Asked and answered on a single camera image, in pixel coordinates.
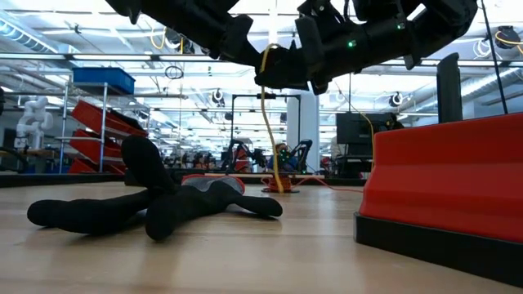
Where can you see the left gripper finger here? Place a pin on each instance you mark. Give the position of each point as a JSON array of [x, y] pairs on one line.
[[241, 45]]

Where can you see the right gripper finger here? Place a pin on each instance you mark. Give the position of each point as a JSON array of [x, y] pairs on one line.
[[302, 65]]

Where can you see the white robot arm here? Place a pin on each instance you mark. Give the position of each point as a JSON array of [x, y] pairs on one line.
[[34, 118]]

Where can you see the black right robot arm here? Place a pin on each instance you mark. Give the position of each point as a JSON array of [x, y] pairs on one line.
[[429, 28]]

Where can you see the black background robot station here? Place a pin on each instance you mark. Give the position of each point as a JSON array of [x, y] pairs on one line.
[[265, 96]]

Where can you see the black monitor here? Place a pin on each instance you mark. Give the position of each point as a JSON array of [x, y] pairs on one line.
[[359, 128]]

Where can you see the blue plastic bin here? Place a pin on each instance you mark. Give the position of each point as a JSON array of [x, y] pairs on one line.
[[104, 81]]

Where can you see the metal rack with red bins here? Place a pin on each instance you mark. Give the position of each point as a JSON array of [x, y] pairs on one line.
[[94, 116]]

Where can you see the red square box grey lid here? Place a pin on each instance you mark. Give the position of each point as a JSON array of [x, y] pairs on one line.
[[441, 175]]

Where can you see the black glove grey red cuff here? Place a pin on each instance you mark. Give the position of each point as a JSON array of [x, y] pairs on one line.
[[184, 208]]

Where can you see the black rounded upright post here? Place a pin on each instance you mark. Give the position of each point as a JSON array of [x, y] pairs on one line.
[[449, 90]]

